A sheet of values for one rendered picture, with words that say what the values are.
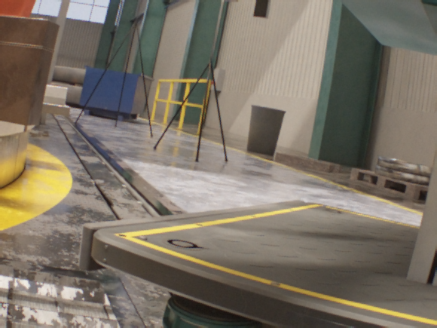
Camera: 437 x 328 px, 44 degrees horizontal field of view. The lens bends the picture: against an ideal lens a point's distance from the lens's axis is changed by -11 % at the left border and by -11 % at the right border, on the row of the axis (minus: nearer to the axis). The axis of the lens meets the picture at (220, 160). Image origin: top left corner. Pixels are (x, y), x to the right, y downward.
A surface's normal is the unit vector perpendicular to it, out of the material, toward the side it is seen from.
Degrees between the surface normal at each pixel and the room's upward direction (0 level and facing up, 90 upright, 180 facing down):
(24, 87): 90
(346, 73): 90
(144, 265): 90
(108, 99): 90
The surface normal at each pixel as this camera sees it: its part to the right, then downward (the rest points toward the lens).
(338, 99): 0.32, 0.13
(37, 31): -0.03, 0.07
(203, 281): -0.45, -0.02
